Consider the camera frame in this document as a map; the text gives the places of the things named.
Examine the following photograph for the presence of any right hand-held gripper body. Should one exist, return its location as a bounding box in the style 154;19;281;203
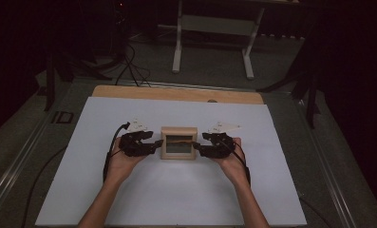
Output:
204;121;242;160

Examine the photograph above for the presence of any long black floor cable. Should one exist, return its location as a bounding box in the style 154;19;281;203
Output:
20;145;68;228

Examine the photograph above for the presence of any square wooden puzzle tray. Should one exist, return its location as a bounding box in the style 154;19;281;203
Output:
160;125;198;161

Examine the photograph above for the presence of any black metal stand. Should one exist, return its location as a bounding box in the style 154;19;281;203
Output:
256;41;322;130
43;47;113;112

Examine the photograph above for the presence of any person's right hand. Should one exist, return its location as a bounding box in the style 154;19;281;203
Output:
212;137;251;188

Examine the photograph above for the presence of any person's left hand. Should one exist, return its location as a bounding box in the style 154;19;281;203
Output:
106;138;145;187

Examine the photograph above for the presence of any black floor socket plate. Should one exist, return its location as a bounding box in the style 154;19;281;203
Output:
50;110;75;124

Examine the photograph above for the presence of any short black floor cable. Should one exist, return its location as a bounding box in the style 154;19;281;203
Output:
298;197;326;228

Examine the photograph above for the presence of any bundle of black floor cables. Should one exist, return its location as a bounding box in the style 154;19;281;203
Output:
114;41;153;88

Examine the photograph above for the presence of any white metal desk frame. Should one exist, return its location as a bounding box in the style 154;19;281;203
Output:
157;0;305;81

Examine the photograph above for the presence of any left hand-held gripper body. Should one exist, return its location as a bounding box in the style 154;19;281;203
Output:
118;118;153;158

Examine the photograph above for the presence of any white table mat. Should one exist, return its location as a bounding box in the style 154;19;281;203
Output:
35;96;308;227

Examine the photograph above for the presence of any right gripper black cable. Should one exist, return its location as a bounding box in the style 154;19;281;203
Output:
231;142;252;186

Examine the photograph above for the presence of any metal floor rail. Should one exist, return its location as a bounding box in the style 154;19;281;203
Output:
0;119;51;217
293;98;357;228
125;80;260;93

